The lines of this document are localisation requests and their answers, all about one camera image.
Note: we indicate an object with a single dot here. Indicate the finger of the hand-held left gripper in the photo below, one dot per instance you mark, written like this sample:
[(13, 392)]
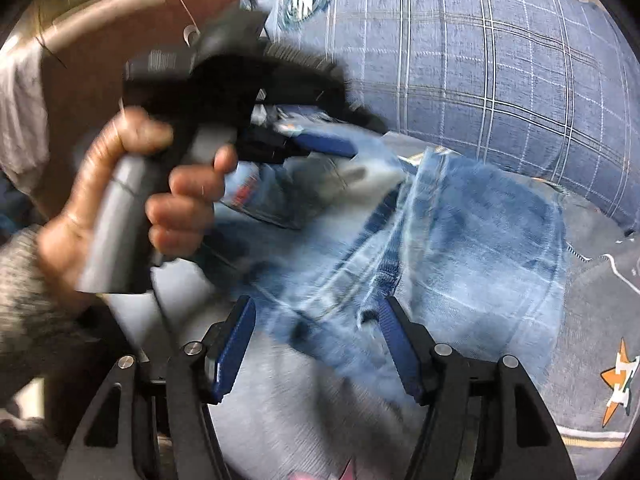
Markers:
[(320, 80), (325, 142)]

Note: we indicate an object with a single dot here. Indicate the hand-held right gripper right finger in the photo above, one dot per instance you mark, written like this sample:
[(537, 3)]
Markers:
[(401, 355)]

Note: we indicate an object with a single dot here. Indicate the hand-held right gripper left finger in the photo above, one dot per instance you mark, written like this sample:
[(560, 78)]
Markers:
[(234, 355)]

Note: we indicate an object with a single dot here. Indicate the blue denim pants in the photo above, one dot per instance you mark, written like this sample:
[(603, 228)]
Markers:
[(440, 260)]

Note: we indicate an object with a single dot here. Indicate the person's left forearm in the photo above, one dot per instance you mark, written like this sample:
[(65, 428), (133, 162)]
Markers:
[(30, 305)]

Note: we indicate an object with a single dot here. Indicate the person's left hand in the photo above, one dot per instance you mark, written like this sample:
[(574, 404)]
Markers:
[(90, 170)]

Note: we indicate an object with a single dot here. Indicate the brown padded headboard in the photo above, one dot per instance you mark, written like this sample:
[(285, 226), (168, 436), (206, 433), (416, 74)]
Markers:
[(100, 50)]

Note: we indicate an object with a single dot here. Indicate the blue plaid pillow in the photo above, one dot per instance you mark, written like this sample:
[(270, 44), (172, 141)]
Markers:
[(475, 60)]

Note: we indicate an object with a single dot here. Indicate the white cloth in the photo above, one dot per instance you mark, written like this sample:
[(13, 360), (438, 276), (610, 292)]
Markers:
[(22, 115)]

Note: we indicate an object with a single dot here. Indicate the dark grey star-print cloth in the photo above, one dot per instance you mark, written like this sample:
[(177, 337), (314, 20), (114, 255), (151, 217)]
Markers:
[(595, 320)]

